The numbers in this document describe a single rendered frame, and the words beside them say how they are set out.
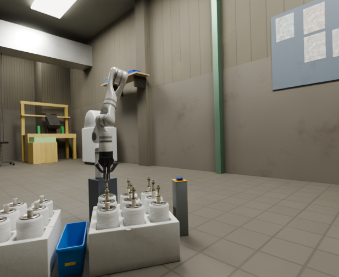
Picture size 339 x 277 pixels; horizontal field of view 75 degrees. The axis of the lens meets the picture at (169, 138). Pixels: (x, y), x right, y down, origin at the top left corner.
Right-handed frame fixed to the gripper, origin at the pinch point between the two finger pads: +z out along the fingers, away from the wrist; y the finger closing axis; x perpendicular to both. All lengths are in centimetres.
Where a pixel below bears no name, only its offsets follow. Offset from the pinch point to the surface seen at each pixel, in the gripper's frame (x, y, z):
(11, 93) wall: 737, -114, -173
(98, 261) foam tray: -29.7, -11.3, 29.2
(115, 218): -27.1, -3.1, 14.0
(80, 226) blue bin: 4.3, -13.6, 26.0
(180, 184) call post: -17.1, 37.1, 5.9
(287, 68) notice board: 44, 237, -103
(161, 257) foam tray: -36, 14, 32
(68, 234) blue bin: 5.4, -19.2, 29.2
